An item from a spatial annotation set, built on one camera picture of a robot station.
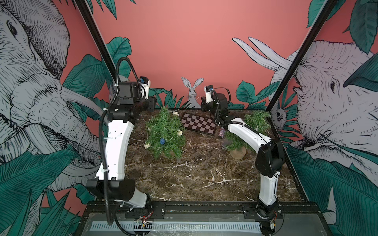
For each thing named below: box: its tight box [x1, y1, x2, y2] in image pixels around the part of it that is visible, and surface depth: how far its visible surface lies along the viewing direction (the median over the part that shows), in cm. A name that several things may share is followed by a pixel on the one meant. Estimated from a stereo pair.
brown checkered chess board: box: [180, 113, 218, 136], surface depth 110 cm
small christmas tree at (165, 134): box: [144, 106, 187, 161], surface depth 76 cm
